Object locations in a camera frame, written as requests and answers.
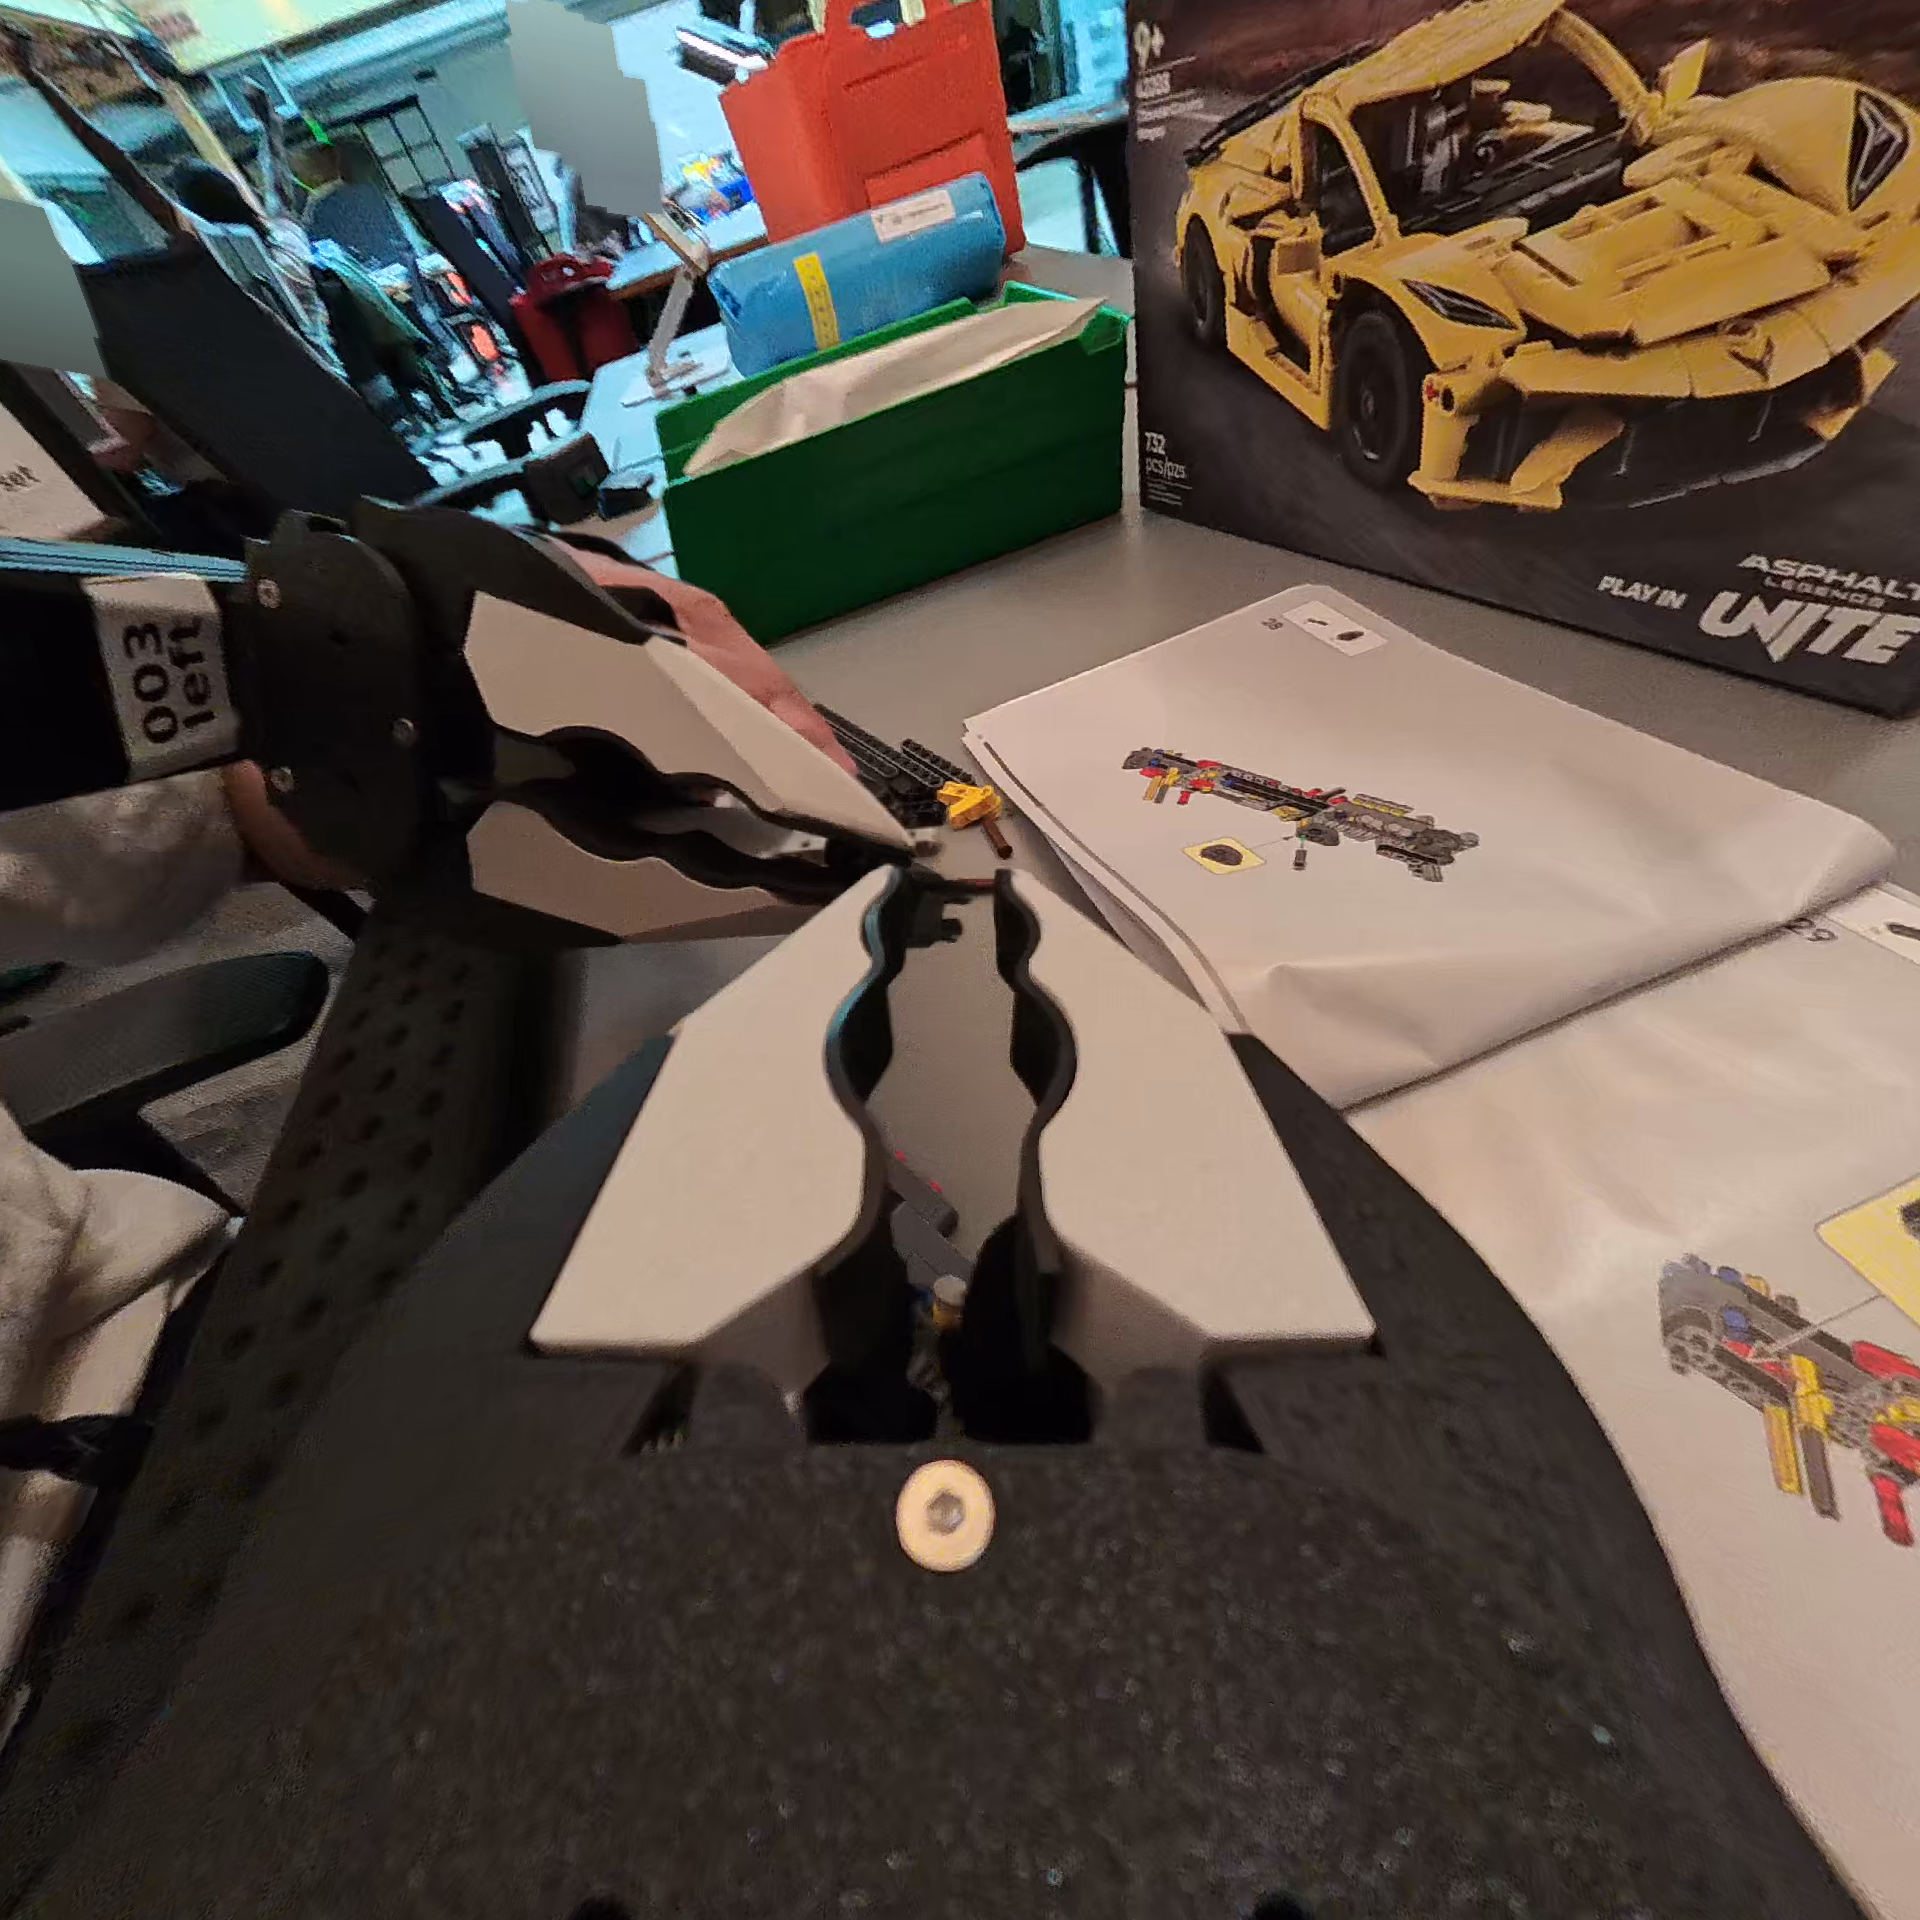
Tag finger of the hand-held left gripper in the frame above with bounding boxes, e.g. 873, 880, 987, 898
457, 589, 920, 865
463, 811, 873, 947

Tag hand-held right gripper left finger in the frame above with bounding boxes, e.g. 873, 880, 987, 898
529, 865, 920, 1442

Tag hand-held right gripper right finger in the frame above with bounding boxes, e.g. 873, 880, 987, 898
948, 865, 1377, 1442

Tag black lego beam assembly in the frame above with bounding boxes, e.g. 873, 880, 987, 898
813, 706, 985, 826

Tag lego instruction booklet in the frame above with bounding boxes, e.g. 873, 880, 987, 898
959, 580, 1920, 1920

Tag lego set box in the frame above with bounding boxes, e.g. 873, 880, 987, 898
1124, 0, 1920, 720

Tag person's left hand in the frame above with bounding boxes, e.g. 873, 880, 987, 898
577, 539, 863, 785

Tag small black device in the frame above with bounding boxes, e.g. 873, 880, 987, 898
524, 429, 655, 527

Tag green plastic bin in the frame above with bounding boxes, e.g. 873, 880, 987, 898
655, 290, 1134, 651

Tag white paper bag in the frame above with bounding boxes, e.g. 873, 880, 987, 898
686, 295, 1101, 476

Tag wooden board desk stand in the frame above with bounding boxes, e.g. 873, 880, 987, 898
646, 213, 740, 403

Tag red office chair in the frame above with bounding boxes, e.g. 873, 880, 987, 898
506, 256, 646, 384

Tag blue wrapped roll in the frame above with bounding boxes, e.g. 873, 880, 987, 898
705, 168, 1003, 378

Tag orange carry case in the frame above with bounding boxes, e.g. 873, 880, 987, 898
717, 0, 1027, 261

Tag black neck strap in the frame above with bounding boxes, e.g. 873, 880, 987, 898
0, 1412, 150, 1481

